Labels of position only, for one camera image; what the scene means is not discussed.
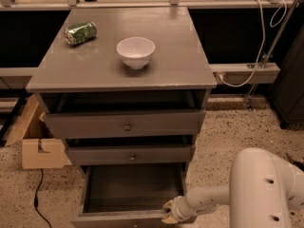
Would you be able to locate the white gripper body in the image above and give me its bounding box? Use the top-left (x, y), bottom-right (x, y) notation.
top-left (171, 196), bottom-right (190, 221)

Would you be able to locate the grey bottom drawer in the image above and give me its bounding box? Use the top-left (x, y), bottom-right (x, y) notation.
top-left (71, 163), bottom-right (185, 228)

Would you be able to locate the grey drawer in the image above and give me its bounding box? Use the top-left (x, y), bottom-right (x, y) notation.
top-left (71, 163), bottom-right (185, 228)
top-left (45, 110), bottom-right (205, 139)
top-left (67, 144), bottom-right (195, 165)

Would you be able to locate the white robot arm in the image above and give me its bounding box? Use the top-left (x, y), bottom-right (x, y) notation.
top-left (161, 148), bottom-right (304, 228)

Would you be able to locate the grey top drawer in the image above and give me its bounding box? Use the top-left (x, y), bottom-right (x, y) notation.
top-left (45, 110), bottom-right (205, 139)

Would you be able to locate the grey middle drawer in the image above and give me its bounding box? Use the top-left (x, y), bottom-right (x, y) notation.
top-left (67, 144), bottom-right (195, 165)

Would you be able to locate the grey drawer cabinet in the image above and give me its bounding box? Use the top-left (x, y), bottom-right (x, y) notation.
top-left (26, 6), bottom-right (218, 176)

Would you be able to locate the slanted metal rod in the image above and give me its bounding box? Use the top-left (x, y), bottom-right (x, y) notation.
top-left (244, 0), bottom-right (300, 110)

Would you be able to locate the small black tool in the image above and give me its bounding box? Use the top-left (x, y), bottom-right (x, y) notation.
top-left (286, 153), bottom-right (304, 172)

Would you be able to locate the light wooden box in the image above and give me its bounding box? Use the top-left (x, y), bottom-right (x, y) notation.
top-left (6, 95), bottom-right (71, 169)

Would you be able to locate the dark grey cabinet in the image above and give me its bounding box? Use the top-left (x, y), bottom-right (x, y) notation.
top-left (269, 26), bottom-right (304, 129)

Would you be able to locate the white ceramic bowl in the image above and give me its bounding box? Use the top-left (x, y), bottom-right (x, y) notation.
top-left (116, 37), bottom-right (156, 69)

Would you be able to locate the green crushed soda can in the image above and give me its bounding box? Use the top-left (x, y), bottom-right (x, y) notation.
top-left (64, 21), bottom-right (97, 46)

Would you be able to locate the black power cable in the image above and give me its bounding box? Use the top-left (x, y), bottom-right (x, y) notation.
top-left (33, 168), bottom-right (53, 228)

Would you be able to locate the grey metal rail frame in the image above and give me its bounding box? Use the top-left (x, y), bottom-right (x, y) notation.
top-left (0, 0), bottom-right (304, 90)

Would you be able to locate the white cable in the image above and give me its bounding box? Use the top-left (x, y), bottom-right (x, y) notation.
top-left (217, 0), bottom-right (289, 88)

